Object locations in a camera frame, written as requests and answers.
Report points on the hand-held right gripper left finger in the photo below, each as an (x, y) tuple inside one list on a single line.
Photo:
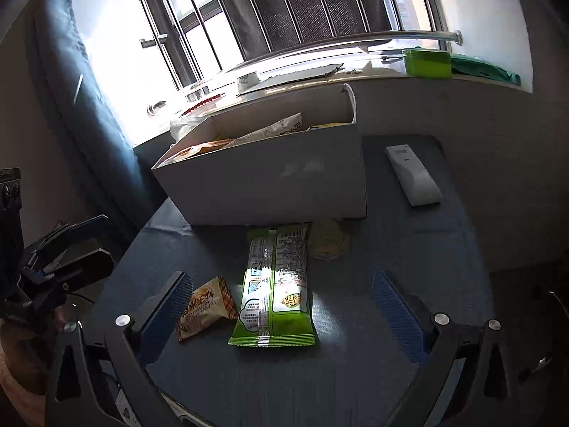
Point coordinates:
[(164, 316)]

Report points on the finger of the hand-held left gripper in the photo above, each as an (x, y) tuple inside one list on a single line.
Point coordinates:
[(84, 229), (89, 267)]

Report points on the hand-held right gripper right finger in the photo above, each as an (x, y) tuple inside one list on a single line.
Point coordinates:
[(398, 316)]

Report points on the small orange white snack packet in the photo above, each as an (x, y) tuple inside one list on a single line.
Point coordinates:
[(204, 309)]

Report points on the round pale yellow snack packet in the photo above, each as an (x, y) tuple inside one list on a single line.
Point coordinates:
[(326, 240)]

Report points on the green white snack packet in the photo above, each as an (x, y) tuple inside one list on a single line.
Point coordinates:
[(275, 293)]

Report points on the white cardboard box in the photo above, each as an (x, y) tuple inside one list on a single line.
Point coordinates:
[(266, 182)]

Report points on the person's left hand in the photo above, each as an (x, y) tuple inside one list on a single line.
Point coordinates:
[(22, 356)]

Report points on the blue curtain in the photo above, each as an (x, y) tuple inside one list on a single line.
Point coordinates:
[(89, 142)]

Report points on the phone with cartoon case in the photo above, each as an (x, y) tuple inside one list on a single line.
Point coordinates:
[(126, 411)]

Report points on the white remote control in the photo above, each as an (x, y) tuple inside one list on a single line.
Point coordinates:
[(413, 178)]

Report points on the white plastic bag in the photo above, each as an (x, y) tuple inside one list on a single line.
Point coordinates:
[(184, 126)]

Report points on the white jar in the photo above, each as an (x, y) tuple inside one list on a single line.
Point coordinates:
[(246, 82)]

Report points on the green tape roll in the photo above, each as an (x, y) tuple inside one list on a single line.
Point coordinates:
[(426, 64)]

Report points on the cardboard sheet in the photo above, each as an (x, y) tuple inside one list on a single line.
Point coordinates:
[(289, 78)]

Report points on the green plastic bag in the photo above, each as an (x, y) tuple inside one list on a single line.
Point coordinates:
[(480, 70)]

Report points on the metal window guard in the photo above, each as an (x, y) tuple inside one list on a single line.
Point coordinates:
[(422, 34)]

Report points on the dark mesh cloth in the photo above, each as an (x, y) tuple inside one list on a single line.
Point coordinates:
[(289, 9)]

